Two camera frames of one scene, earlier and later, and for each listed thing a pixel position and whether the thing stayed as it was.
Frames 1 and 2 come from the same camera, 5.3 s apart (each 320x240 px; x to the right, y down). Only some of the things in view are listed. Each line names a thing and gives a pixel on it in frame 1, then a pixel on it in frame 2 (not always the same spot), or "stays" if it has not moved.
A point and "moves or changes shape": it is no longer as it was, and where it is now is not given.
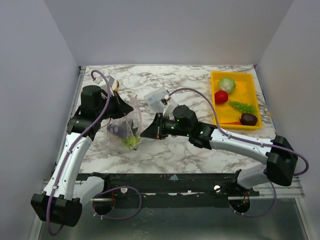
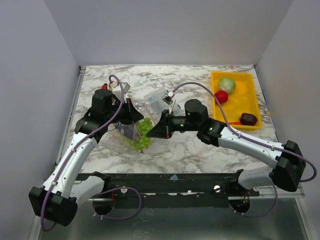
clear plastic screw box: [152, 99] stays
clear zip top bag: [126, 130] moves or changes shape
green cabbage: [227, 84] stays
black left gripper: [122, 108] to [133, 115]
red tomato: [221, 96] stays
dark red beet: [248, 119] stays
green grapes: [242, 107] to [144, 141]
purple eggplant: [119, 131] to [128, 130]
